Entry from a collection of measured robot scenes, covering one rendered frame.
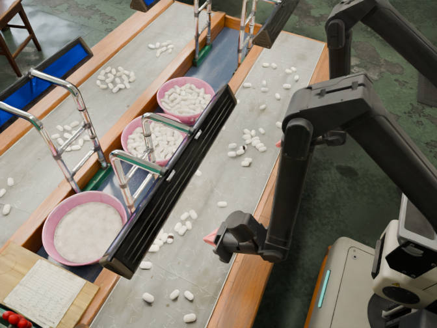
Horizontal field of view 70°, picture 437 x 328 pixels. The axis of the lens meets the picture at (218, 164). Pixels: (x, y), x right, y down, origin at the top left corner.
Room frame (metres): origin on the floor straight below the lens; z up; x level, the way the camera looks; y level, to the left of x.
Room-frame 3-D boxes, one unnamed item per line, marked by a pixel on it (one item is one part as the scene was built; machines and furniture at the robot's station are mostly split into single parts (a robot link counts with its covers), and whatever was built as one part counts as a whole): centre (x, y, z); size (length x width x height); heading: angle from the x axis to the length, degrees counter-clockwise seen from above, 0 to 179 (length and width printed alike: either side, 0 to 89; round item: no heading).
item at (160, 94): (1.11, 0.18, 0.72); 0.27 x 0.27 x 0.10
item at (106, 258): (0.50, 0.10, 1.08); 0.62 x 0.08 x 0.07; 160
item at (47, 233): (0.43, 0.42, 0.72); 0.27 x 0.27 x 0.10
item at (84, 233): (0.43, 0.42, 0.71); 0.22 x 0.22 x 0.06
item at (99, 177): (0.67, 0.55, 0.90); 0.20 x 0.19 x 0.45; 160
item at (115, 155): (0.53, 0.17, 0.90); 0.20 x 0.19 x 0.45; 160
